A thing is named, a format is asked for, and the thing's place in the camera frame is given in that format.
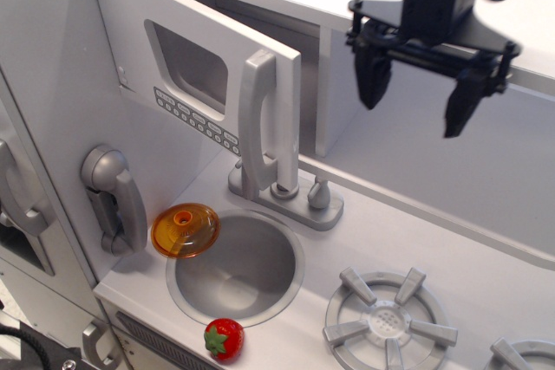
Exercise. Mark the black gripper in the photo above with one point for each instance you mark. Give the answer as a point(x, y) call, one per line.
point(442, 36)

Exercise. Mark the grey microwave door handle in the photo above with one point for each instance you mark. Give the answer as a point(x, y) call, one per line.
point(258, 80)

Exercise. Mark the white toy microwave door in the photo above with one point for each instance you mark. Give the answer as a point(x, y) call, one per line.
point(189, 58)

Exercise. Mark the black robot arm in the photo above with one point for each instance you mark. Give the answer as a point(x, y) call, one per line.
point(441, 36)

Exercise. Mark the grey toy faucet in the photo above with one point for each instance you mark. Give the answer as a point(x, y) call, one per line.
point(312, 203)

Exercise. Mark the grey stove burner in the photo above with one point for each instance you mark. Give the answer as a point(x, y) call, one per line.
point(526, 354)
point(385, 320)

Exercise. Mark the white toy kitchen cabinet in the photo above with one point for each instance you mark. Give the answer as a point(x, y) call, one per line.
point(475, 213)

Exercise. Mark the grey metal sink bowl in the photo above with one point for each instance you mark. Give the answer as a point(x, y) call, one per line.
point(250, 274)

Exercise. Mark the orange transparent pot lid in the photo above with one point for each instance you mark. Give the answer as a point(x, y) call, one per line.
point(185, 230)

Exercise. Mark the red toy strawberry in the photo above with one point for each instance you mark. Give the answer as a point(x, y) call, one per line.
point(224, 339)

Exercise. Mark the grey toy telephone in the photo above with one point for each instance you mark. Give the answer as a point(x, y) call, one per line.
point(116, 201)

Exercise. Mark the grey fridge door handle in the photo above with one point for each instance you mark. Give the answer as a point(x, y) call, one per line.
point(23, 200)

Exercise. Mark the grey oven door handle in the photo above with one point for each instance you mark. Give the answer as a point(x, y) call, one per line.
point(100, 348)

